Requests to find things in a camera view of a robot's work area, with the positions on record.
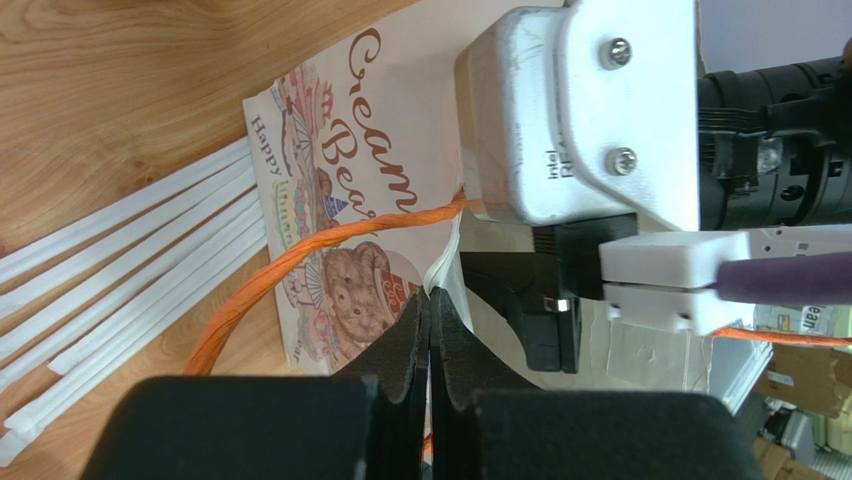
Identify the bundle of wrapped straws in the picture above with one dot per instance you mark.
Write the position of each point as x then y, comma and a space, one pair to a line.
122, 276

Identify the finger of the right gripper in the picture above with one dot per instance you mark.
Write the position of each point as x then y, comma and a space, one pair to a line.
528, 291

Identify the white paper takeout bag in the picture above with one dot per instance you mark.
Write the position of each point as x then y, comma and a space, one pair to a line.
358, 160

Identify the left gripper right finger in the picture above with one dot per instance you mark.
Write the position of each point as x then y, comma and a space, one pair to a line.
463, 370

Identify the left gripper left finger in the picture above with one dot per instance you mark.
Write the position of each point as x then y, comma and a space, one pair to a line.
394, 369

